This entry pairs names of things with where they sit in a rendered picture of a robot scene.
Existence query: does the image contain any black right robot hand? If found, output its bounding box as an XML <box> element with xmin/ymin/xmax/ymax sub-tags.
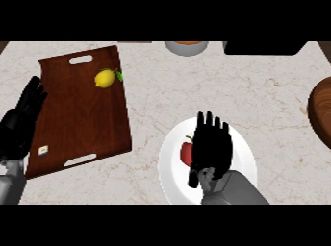
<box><xmin>188</xmin><ymin>111</ymin><xmax>235</xmax><ymax>189</ymax></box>

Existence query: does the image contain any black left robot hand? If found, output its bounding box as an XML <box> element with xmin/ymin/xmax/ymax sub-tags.
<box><xmin>0</xmin><ymin>75</ymin><xmax>50</xmax><ymax>165</ymax></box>

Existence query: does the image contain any white plate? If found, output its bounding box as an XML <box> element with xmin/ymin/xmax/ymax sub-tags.
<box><xmin>158</xmin><ymin>116</ymin><xmax>259</xmax><ymax>206</ymax></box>

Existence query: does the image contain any brown wooden cutting board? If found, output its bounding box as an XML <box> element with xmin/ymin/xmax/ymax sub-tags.
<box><xmin>24</xmin><ymin>44</ymin><xmax>133</xmax><ymax>180</ymax></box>

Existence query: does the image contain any yellow lemon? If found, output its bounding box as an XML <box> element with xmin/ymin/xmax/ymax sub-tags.
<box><xmin>93</xmin><ymin>67</ymin><xmax>126</xmax><ymax>89</ymax></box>

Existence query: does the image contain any grey cup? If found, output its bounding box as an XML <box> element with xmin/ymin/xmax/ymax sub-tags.
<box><xmin>164</xmin><ymin>40</ymin><xmax>210</xmax><ymax>58</ymax></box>

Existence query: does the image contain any black appliance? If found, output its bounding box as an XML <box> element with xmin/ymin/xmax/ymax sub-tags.
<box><xmin>223</xmin><ymin>40</ymin><xmax>310</xmax><ymax>57</ymax></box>

